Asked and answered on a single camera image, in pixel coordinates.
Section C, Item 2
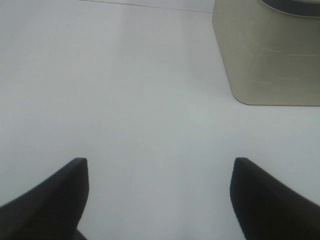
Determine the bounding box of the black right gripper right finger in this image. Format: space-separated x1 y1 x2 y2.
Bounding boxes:
229 157 320 240

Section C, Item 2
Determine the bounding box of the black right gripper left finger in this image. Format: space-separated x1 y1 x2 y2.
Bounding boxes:
0 158 89 240

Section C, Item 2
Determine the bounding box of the beige storage box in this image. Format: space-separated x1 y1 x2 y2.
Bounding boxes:
212 0 320 106

